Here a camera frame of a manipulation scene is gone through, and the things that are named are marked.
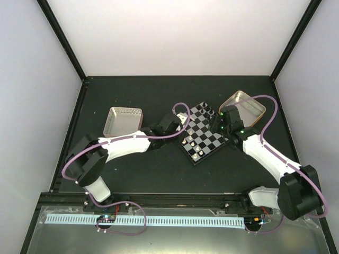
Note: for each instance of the checkered chess board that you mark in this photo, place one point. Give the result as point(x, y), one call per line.
point(209, 142)

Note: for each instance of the silver tin tray pink rim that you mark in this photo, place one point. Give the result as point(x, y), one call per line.
point(122, 121)

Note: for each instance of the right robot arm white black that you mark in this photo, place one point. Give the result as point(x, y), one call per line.
point(299, 189)

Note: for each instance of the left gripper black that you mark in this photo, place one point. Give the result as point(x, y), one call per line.
point(179, 140)

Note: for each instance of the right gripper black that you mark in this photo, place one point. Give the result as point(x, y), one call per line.
point(214, 126)

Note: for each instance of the right circuit board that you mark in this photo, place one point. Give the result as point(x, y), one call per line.
point(252, 221)

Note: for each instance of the black mounting rail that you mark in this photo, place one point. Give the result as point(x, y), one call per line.
point(230, 203)

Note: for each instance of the circuit board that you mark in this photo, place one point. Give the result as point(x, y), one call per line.
point(252, 221)
point(106, 219)

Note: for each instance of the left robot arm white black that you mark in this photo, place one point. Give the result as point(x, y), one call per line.
point(85, 162)

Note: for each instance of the black chess pieces row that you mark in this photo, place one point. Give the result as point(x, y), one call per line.
point(204, 111)

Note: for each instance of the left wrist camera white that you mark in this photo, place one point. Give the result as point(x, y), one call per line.
point(183, 117)

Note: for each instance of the left circuit board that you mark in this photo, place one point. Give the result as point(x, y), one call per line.
point(106, 219)

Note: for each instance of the light blue slotted cable duct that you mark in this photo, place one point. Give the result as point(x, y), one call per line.
point(139, 220)

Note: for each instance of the gold tin box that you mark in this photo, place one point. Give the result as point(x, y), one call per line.
point(250, 111)

